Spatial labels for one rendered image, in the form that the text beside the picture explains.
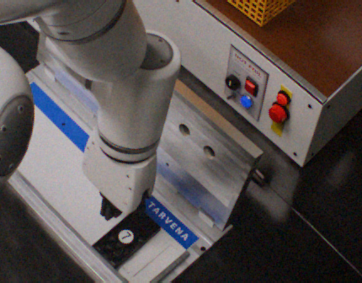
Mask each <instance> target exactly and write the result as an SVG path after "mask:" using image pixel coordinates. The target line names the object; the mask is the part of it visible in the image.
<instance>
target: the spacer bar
mask: <svg viewBox="0 0 362 283"><path fill-rule="evenodd" d="M185 252H186V249H185V248H184V247H183V246H181V244H180V243H178V241H175V239H174V238H169V239H168V240H167V242H165V243H164V244H163V245H162V246H161V247H160V248H158V250H156V251H155V252H154V253H153V254H151V255H150V256H149V257H147V259H145V260H144V261H142V263H141V264H139V265H138V266H137V267H136V268H135V269H134V270H132V271H131V272H130V273H129V274H128V275H126V276H125V279H126V280H127V281H129V283H150V282H151V281H152V280H153V279H154V278H156V277H157V276H158V275H159V274H160V273H162V272H163V271H164V270H165V269H166V268H167V267H168V266H169V265H170V264H172V263H173V262H174V261H175V260H176V259H178V258H179V257H180V256H181V255H182V254H184V253H185Z"/></svg>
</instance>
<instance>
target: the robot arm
mask: <svg viewBox="0 0 362 283"><path fill-rule="evenodd" d="M30 19H34V20H35V21H36V23H37V24H38V25H39V26H40V28H41V29H42V31H43V32H44V33H45V35H47V38H46V41H45V48H46V50H47V53H49V55H50V56H51V58H52V59H53V60H54V61H55V62H56V63H57V64H58V66H60V67H61V69H62V70H64V72H65V73H66V74H68V75H69V76H70V77H71V78H72V79H74V81H75V82H77V83H78V84H80V85H81V86H82V87H83V88H85V90H87V91H88V92H89V93H90V94H91V95H92V96H93V98H94V99H95V101H96V102H97V105H98V110H97V115H98V118H97V125H96V126H95V127H94V128H93V131H92V133H91V136H90V137H89V138H88V142H87V144H86V148H85V151H84V153H83V161H82V171H83V173H84V175H85V176H86V177H87V179H88V180H89V181H90V182H91V183H92V184H93V185H94V186H95V187H96V188H97V189H98V190H99V193H100V195H101V197H103V199H102V201H101V210H100V213H99V214H100V215H101V216H102V217H105V220H106V221H108V220H110V219H112V218H113V217H114V218H118V216H120V215H121V214H122V213H123V212H124V213H125V214H130V213H131V212H133V211H134V213H135V214H137V215H138V216H139V215H140V214H142V213H143V212H144V211H146V206H145V199H146V200H150V198H151V196H152V193H153V188H154V184H155V181H156V171H157V151H156V150H157V148H158V147H159V142H160V139H161V136H162V129H163V127H164V125H165V120H166V117H167V114H168V108H169V105H170V103H171V100H172V96H173V90H174V86H175V83H176V82H177V78H178V72H179V69H180V67H181V61H182V57H181V51H180V49H179V48H178V46H177V45H176V44H175V42H173V41H172V40H171V39H170V38H169V37H167V36H166V35H164V34H162V33H158V32H157V31H155V30H149V29H145V25H144V24H143V22H142V21H143V20H142V19H141V16H140V14H139V13H138V10H137V9H136V5H135V4H134V1H133V0H0V25H4V24H13V23H18V22H22V21H26V20H30ZM34 123H35V106H34V97H33V92H32V90H31V86H30V85H29V81H28V78H27V77H26V76H25V73H24V71H23V70H22V68H21V67H20V66H19V64H18V63H17V62H16V60H14V58H13V57H12V56H10V55H9V54H8V53H7V52H6V51H5V50H3V49H2V48H0V188H1V187H2V186H3V185H4V184H5V183H7V181H8V180H9V179H10V178H11V176H13V174H14V172H15V171H17V170H16V169H18V168H19V165H20V164H21V163H22V161H23V159H24V156H25V154H26V152H27V150H28V148H29V143H30V141H31V137H32V135H33V128H34Z"/></svg>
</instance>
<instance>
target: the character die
mask: <svg viewBox="0 0 362 283"><path fill-rule="evenodd" d="M160 231H161V227H160V226H159V225H157V223H155V222H154V220H152V218H151V217H149V216H148V215H147V214H146V213H145V212H143V213H142V214H140V215H139V216H138V215H137V214H135V213H134V211H133V212H131V213H130V214H129V215H127V216H126V217H125V218H124V219H122V220H121V221H120V222H119V223H117V224H116V226H114V227H113V228H111V230H109V231H108V232H107V233H106V234H104V235H103V236H102V237H101V238H100V239H99V240H98V241H96V242H95V243H94V244H93V245H92V247H93V248H94V249H95V250H96V251H97V252H98V253H99V254H100V255H101V256H102V257H103V258H104V259H105V260H107V262H108V263H109V264H110V265H112V267H113V268H115V269H116V268H117V267H118V266H120V265H121V264H122V263H123V262H125V261H126V260H127V259H128V258H129V257H130V256H131V255H132V254H133V253H134V252H136V251H137V250H138V249H139V248H141V247H142V246H143V245H144V244H145V243H147V242H148V241H149V240H150V239H151V238H153V237H154V236H155V235H156V234H157V233H158V232H160Z"/></svg>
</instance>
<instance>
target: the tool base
mask: <svg viewBox="0 0 362 283"><path fill-rule="evenodd" d="M25 76H26V77H27V78H28V81H29V83H32V82H36V83H37V84H38V85H40V86H41V87H42V88H43V89H44V90H45V92H47V93H48V94H49V95H50V96H51V97H52V98H53V99H54V100H55V101H56V102H57V103H58V104H59V105H60V106H61V107H62V108H63V109H64V110H65V111H66V112H67V113H68V114H69V115H70V116H71V117H72V118H73V119H74V120H75V121H76V122H77V123H78V124H79V125H80V126H81V127H82V128H83V129H84V130H86V132H87V133H88V134H89V135H90V136H91V133H92V131H93V128H94V127H95V126H96V125H97V118H98V116H97V117H95V118H94V117H92V116H91V115H90V114H89V113H88V112H87V111H86V110H85V109H84V108H83V107H82V106H81V105H80V104H79V103H78V102H77V101H76V100H75V99H74V98H73V97H72V96H71V91H70V90H69V89H68V88H66V87H65V85H63V84H62V83H61V81H60V80H58V79H57V78H56V77H55V71H53V70H52V69H51V68H50V67H49V66H48V65H47V64H45V63H44V64H43V65H42V64H41V63H40V65H39V66H37V67H36V68H35V69H31V71H29V72H27V74H25ZM7 185H8V187H9V188H10V189H11V190H12V191H13V192H14V193H15V194H16V195H17V196H18V197H19V198H20V199H21V200H22V201H23V203H25V204H26V206H28V207H29V209H30V210H31V211H32V212H33V213H34V214H35V216H36V217H37V218H38V219H39V220H40V221H41V222H42V223H43V224H44V225H45V226H46V227H47V228H48V229H49V230H50V231H51V233H53V234H54V236H56V238H58V240H59V241H61V243H63V245H64V246H66V248H67V249H68V251H70V252H71V254H73V256H75V257H76V259H78V260H79V261H80V262H81V263H82V264H83V265H84V266H85V267H86V268H87V269H88V270H89V271H90V272H91V273H92V274H93V275H94V276H95V277H96V278H97V279H98V280H99V281H100V283H119V281H118V280H116V278H114V277H113V275H112V274H111V273H110V272H109V271H108V270H107V269H105V267H104V266H103V265H102V264H100V263H99V262H98V261H97V260H96V259H95V258H94V257H93V256H92V255H91V254H90V253H89V252H88V251H87V250H86V249H85V248H84V247H83V246H82V245H81V244H80V243H79V242H78V241H77V240H76V239H75V238H74V237H73V235H71V234H70V233H69V232H68V231H67V230H66V228H65V227H64V226H63V225H61V223H60V222H58V220H57V219H56V218H55V217H54V216H53V215H52V214H51V213H50V212H49V211H48V210H47V209H46V208H45V207H44V206H43V205H42V203H40V201H39V200H37V198H35V196H34V195H33V194H32V193H31V191H30V190H29V189H28V188H27V187H26V186H25V185H24V184H23V182H21V180H20V179H19V178H18V177H17V176H16V175H15V174H13V176H11V178H10V179H9V180H8V181H7ZM153 195H155V196H156V197H157V198H158V199H159V200H160V201H161V202H162V203H163V204H164V205H165V206H166V207H167V208H168V209H169V210H171V211H172V212H173V213H174V215H175V216H177V217H178V218H180V219H181V221H183V222H184V223H185V224H186V226H188V227H189V228H191V229H192V231H194V232H195V233H196V234H197V235H198V236H199V237H200V240H199V241H198V242H197V243H195V244H194V246H192V247H191V248H190V249H189V250H188V251H189V257H188V258H187V259H186V260H184V261H183V262H182V263H181V264H180V265H179V266H178V267H176V268H175V269H174V270H173V271H172V272H171V273H169V274H168V275H167V276H166V277H165V278H164V279H163V280H161V281H160V282H159V283H174V282H175V281H176V280H178V278H181V276H182V275H184V274H185V273H186V271H189V269H191V268H192V267H193V266H194V265H195V264H196V263H197V262H199V261H200V260H201V259H202V258H203V257H204V256H205V255H207V254H208V253H209V252H210V251H211V250H212V249H213V248H214V247H215V246H216V245H217V244H218V243H220V242H221V240H223V239H224V238H225V237H226V236H227V235H229V233H230V232H232V228H233V226H232V225H230V226H229V227H227V228H226V229H225V230H223V231H222V230H221V229H220V228H219V227H218V226H217V225H216V224H215V223H214V222H215V221H216V220H215V219H214V218H213V217H212V216H211V215H209V214H208V213H207V212H206V211H205V210H204V209H203V208H202V207H199V209H197V208H196V207H195V206H194V205H193V204H192V203H191V202H190V201H188V200H187V199H186V198H185V197H184V196H183V195H181V194H180V193H179V194H176V193H174V192H173V191H172V190H171V189H170V188H169V187H168V186H167V185H166V184H164V183H163V182H162V181H161V180H160V179H159V178H158V177H157V176H156V181H155V184H154V188H153ZM202 246H204V247H206V251H200V248H201V247H202Z"/></svg>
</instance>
